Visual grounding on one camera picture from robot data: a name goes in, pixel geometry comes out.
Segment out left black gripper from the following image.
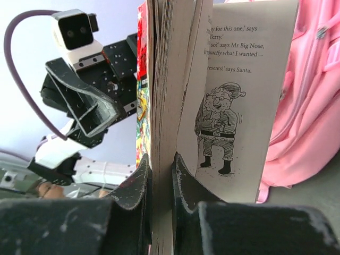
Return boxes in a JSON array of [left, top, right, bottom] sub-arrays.
[[40, 33, 137, 148]]

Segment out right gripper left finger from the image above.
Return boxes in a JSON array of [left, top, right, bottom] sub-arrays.
[[1, 155, 152, 254]]

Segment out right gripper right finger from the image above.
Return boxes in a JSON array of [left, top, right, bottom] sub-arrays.
[[172, 154, 339, 254]]

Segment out colourful patterned book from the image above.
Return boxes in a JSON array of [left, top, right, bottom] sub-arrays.
[[136, 1, 300, 254]]

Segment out pink student backpack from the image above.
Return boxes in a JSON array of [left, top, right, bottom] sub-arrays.
[[257, 1, 339, 203]]

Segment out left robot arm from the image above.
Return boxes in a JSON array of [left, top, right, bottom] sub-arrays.
[[28, 34, 137, 186]]

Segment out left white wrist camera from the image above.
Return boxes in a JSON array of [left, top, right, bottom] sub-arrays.
[[52, 9, 104, 72]]

